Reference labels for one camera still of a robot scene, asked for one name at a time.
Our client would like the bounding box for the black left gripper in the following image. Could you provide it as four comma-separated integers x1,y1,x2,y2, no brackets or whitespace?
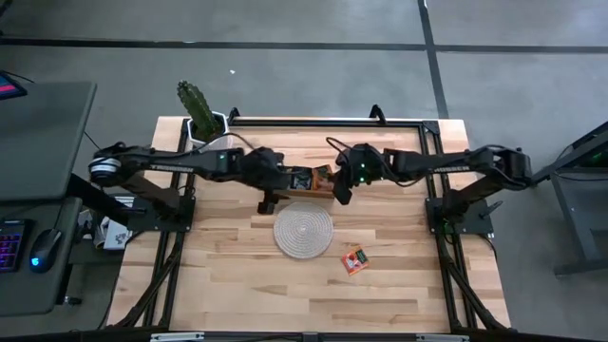
240,163,293,216

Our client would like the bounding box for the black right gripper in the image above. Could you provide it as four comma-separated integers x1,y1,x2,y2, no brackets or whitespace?
331,144,386,207

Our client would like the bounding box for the blackcurrant tea packet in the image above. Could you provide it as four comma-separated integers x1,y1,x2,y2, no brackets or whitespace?
290,166,314,191

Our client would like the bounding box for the wooden tea box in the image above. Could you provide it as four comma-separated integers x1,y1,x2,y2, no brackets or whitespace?
283,163,336,200

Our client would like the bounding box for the white plant pot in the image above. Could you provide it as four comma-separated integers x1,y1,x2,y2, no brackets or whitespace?
186,111,235,152

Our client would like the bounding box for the round woven white placemat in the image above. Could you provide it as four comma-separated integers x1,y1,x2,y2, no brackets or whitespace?
273,201,335,260

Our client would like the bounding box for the green cactus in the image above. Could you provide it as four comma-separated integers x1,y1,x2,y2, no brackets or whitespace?
176,79,223,142

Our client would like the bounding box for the white box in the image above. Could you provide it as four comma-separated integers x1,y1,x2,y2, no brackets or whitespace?
92,216,134,252

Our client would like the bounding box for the black side table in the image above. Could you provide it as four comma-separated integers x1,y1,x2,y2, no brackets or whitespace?
531,122,608,276

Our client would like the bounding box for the large grey panel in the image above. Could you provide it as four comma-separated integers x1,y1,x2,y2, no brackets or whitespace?
0,81,98,203

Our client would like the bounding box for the black computer mouse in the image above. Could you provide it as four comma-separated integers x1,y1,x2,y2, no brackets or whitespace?
28,228,64,275

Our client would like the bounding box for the grey desk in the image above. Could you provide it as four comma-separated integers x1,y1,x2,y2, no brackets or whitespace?
0,197,85,317

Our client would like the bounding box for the black keyboard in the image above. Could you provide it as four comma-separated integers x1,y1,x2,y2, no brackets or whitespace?
0,218,27,275

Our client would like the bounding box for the tablet screen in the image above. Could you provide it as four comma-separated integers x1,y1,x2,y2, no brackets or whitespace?
0,73,29,101

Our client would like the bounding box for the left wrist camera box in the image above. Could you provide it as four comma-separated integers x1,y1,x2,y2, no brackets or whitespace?
250,147,285,167

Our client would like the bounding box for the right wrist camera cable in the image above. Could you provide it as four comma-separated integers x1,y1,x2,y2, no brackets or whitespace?
325,136,355,166

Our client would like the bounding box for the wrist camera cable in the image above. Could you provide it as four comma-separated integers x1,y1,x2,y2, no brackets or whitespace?
208,131,260,154
325,136,355,166

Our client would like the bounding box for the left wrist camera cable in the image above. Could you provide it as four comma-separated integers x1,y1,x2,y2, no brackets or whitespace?
208,131,260,154

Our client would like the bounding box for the silver mounting bracket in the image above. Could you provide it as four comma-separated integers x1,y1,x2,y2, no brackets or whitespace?
149,332,205,342
416,333,470,342

